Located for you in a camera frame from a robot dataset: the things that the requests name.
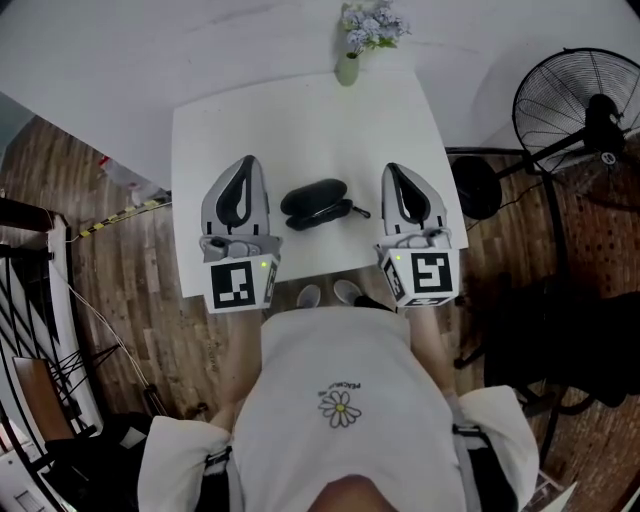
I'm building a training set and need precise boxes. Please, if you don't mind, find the blue flower bouquet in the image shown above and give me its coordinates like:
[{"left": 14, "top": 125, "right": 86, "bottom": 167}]
[{"left": 341, "top": 0, "right": 412, "bottom": 59}]

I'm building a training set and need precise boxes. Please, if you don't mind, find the white flower print t-shirt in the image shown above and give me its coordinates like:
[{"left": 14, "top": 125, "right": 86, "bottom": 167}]
[{"left": 137, "top": 305, "right": 541, "bottom": 512}]

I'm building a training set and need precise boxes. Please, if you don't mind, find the yellow black striped tape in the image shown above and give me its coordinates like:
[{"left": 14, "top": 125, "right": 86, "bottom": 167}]
[{"left": 78, "top": 197, "right": 172, "bottom": 240}]

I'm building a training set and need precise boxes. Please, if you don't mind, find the black white harness strap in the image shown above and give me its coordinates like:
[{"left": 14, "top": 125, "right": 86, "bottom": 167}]
[
  {"left": 204, "top": 444, "right": 242, "bottom": 512},
  {"left": 452, "top": 422, "right": 516, "bottom": 512}
]

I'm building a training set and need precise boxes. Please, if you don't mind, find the black glasses case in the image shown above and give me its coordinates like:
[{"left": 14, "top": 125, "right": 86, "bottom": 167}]
[{"left": 279, "top": 178, "right": 372, "bottom": 232}]

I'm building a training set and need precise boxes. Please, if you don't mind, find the person's right forearm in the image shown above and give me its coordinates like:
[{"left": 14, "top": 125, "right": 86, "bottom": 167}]
[{"left": 407, "top": 304, "right": 459, "bottom": 402}]

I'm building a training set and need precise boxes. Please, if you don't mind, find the brown wooden step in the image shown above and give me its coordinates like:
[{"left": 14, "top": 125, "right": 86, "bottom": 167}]
[{"left": 12, "top": 356, "right": 77, "bottom": 442}]

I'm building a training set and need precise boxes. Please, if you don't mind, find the person's right black trouser leg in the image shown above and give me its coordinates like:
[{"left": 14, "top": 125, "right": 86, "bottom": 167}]
[{"left": 353, "top": 293, "right": 397, "bottom": 314}]

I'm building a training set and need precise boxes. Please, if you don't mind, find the person's left forearm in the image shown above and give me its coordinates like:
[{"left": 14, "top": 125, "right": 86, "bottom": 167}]
[{"left": 209, "top": 309, "right": 267, "bottom": 432}]

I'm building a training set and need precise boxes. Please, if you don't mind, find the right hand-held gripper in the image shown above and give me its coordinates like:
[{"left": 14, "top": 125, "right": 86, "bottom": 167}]
[{"left": 374, "top": 161, "right": 461, "bottom": 309}]

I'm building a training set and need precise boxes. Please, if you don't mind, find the pale green vase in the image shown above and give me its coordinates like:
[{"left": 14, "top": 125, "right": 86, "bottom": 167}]
[{"left": 334, "top": 52, "right": 360, "bottom": 87}]

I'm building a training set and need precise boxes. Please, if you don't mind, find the black metal stair railing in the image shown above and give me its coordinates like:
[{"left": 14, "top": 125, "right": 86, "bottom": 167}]
[{"left": 0, "top": 198, "right": 101, "bottom": 512}]

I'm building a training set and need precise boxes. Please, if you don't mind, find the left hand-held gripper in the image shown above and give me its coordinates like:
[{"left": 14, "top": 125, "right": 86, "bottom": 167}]
[{"left": 198, "top": 154, "right": 284, "bottom": 315}]

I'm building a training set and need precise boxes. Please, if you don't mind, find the black standing fan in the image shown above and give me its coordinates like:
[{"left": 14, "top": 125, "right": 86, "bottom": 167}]
[{"left": 444, "top": 46, "right": 640, "bottom": 221}]

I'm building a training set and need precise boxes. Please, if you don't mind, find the person's right white shoe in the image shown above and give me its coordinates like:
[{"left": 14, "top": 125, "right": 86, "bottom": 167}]
[{"left": 333, "top": 279, "right": 362, "bottom": 304}]

